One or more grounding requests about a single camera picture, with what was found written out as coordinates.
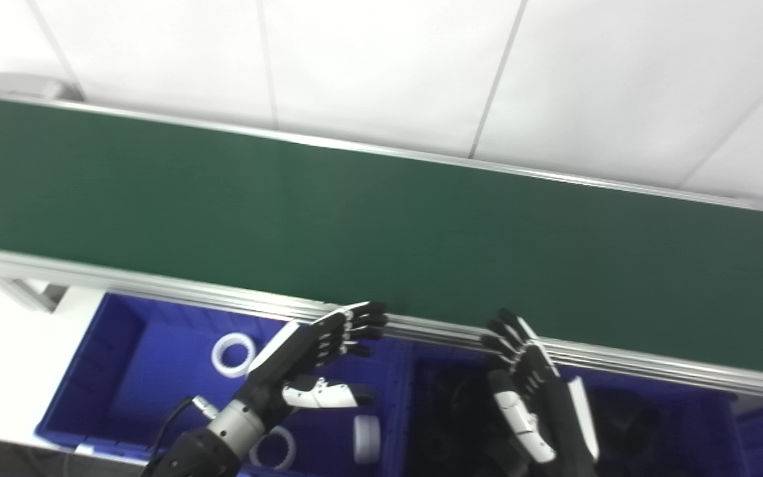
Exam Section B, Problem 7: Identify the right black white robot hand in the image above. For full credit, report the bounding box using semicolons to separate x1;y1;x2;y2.
480;308;600;477

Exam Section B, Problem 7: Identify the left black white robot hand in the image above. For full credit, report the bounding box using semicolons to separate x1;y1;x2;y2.
232;301;389;431

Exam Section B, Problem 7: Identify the white toothed ring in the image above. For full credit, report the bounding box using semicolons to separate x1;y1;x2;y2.
248;425;298;472
352;415;383;465
211;333;257;379

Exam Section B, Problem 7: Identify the blue bin with black parts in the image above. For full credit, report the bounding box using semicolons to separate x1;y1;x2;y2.
388;356;748;477

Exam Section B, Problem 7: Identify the blue bin with white rings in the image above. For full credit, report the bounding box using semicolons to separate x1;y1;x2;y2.
33;291;417;477

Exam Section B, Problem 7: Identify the green conveyor belt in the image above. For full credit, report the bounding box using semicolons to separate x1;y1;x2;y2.
0;96;763;380
0;91;763;406

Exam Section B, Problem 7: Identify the aluminium conveyor leg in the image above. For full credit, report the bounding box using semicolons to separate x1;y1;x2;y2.
0;274;68;314

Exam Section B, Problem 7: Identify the grey conveyor motor housing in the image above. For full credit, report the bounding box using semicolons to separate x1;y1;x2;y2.
0;71;82;102

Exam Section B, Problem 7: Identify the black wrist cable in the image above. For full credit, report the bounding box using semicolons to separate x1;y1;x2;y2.
146;396;201;466

